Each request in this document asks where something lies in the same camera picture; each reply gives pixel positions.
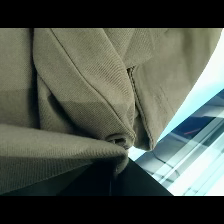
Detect brown pants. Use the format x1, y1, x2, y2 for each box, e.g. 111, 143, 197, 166
0, 27, 224, 196

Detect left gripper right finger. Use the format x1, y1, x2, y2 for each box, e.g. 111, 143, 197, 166
111, 157, 174, 197

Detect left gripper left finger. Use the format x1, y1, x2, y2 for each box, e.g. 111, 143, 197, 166
58, 163, 113, 197

